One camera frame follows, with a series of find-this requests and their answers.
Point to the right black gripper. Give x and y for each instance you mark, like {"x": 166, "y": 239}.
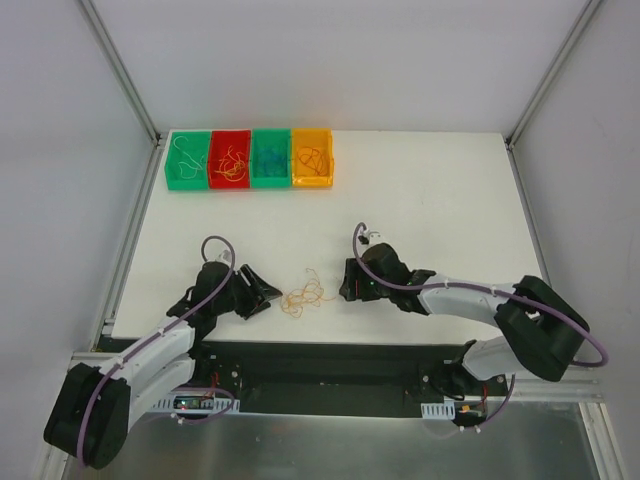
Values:
{"x": 351, "y": 279}

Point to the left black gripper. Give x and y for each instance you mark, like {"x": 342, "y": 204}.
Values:
{"x": 248, "y": 291}

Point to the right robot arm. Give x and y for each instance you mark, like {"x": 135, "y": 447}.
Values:
{"x": 539, "y": 332}

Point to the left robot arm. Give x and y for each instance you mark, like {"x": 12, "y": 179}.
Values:
{"x": 98, "y": 405}

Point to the orange bin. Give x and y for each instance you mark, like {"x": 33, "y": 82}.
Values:
{"x": 312, "y": 158}

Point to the green bin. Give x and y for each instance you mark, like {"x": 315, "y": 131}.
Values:
{"x": 270, "y": 159}
{"x": 186, "y": 162}

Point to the red bin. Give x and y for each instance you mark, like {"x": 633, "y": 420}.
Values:
{"x": 228, "y": 160}

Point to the far left green bin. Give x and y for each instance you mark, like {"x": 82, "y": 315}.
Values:
{"x": 186, "y": 162}

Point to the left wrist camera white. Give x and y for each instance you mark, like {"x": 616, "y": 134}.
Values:
{"x": 226, "y": 257}

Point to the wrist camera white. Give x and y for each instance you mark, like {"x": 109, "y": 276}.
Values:
{"x": 226, "y": 257}
{"x": 367, "y": 238}

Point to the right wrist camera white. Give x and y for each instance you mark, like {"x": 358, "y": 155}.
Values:
{"x": 367, "y": 238}

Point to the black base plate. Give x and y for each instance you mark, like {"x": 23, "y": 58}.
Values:
{"x": 387, "y": 381}

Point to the left white cable duct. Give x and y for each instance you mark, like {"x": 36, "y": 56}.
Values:
{"x": 195, "y": 405}

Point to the white cable duct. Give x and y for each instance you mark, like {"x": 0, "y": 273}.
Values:
{"x": 444, "y": 411}
{"x": 195, "y": 405}

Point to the right white cable duct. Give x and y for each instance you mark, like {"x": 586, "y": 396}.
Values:
{"x": 444, "y": 411}

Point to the right aluminium frame post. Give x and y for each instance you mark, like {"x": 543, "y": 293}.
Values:
{"x": 576, "y": 33}

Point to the aluminium frame post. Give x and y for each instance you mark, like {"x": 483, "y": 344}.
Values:
{"x": 106, "y": 44}
{"x": 576, "y": 33}

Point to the left aluminium frame post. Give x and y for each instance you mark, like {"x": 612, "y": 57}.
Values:
{"x": 106, "y": 44}

